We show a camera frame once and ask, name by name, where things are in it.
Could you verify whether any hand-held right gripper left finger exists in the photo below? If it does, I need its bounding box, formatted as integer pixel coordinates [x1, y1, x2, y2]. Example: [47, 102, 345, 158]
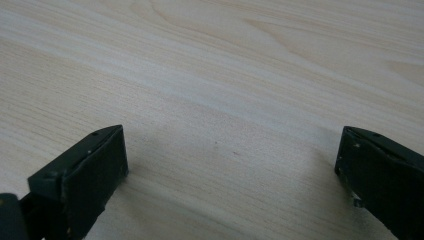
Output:
[20, 124, 130, 240]

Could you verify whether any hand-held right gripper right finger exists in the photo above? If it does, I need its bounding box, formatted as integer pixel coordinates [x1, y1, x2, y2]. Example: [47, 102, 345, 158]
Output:
[334, 125, 424, 240]

